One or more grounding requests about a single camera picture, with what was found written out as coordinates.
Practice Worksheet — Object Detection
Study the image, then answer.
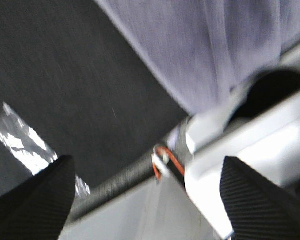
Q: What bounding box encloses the black fabric table mat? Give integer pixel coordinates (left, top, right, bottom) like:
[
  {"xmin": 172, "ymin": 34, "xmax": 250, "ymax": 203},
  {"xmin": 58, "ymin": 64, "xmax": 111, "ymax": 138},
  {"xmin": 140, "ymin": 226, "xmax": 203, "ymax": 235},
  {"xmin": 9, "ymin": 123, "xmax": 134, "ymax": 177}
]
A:
[{"xmin": 0, "ymin": 0, "xmax": 186, "ymax": 189}]

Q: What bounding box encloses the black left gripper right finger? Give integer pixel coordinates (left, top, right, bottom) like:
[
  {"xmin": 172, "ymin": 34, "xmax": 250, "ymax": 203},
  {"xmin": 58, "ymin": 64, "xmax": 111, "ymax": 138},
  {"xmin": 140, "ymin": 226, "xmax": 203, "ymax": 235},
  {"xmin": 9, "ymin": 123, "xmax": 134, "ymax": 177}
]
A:
[{"xmin": 219, "ymin": 156, "xmax": 300, "ymax": 240}]

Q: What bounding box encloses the orange ring clip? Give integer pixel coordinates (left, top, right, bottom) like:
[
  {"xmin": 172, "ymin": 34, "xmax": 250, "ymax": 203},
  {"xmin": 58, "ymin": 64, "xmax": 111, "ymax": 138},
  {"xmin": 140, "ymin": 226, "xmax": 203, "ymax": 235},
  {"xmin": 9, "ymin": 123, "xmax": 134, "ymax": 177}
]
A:
[{"xmin": 151, "ymin": 145, "xmax": 185, "ymax": 186}]

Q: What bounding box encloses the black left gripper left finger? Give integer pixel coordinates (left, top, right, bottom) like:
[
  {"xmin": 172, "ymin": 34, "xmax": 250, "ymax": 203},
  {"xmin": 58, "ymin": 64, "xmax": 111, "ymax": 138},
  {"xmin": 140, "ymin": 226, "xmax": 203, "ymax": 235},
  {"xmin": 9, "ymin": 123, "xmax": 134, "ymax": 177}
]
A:
[{"xmin": 0, "ymin": 155, "xmax": 75, "ymax": 240}]

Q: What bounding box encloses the clear tape strip left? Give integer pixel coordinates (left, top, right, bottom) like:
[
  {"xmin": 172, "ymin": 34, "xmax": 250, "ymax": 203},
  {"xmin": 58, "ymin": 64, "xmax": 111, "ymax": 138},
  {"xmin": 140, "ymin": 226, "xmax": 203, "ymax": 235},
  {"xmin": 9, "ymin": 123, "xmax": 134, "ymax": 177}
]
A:
[{"xmin": 0, "ymin": 101, "xmax": 91, "ymax": 200}]

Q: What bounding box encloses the grey-blue towel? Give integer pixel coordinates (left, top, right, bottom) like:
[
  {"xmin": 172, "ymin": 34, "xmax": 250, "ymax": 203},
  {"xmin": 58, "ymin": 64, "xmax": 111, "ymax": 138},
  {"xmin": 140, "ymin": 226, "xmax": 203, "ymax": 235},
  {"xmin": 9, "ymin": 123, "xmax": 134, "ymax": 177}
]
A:
[{"xmin": 97, "ymin": 0, "xmax": 300, "ymax": 115}]

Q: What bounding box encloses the grey perforated laundry basket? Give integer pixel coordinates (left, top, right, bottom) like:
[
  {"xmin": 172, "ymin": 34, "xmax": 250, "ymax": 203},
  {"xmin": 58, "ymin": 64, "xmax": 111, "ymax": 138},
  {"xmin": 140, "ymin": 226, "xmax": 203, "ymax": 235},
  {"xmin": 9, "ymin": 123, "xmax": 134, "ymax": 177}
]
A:
[{"xmin": 164, "ymin": 44, "xmax": 300, "ymax": 238}]

